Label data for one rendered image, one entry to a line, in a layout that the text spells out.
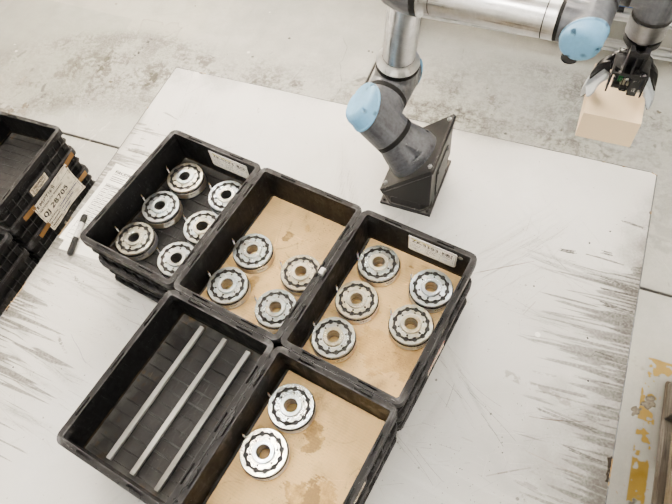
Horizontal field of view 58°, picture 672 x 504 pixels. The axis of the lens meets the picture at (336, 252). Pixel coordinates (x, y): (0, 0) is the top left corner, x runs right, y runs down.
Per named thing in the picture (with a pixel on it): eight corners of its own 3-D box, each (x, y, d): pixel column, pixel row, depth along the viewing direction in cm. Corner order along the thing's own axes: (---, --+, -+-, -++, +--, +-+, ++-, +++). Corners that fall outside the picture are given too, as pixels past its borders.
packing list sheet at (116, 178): (111, 162, 193) (110, 161, 192) (173, 179, 187) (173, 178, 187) (52, 246, 178) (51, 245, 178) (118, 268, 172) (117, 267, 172)
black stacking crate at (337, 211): (271, 193, 167) (263, 167, 158) (365, 234, 158) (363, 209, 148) (186, 308, 151) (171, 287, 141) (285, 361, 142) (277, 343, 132)
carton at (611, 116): (586, 87, 146) (595, 63, 140) (638, 97, 143) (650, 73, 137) (574, 135, 139) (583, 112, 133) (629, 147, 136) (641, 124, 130)
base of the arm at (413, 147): (403, 144, 176) (381, 122, 172) (442, 127, 164) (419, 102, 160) (387, 183, 169) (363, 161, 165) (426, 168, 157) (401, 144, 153)
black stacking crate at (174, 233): (186, 156, 177) (174, 130, 167) (270, 192, 168) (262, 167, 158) (97, 261, 161) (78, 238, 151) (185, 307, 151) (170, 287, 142)
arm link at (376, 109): (368, 154, 165) (333, 121, 159) (387, 117, 170) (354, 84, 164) (396, 144, 155) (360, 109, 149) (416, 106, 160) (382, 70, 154)
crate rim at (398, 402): (365, 213, 150) (364, 207, 148) (478, 260, 140) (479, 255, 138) (279, 347, 133) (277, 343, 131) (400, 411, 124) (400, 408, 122)
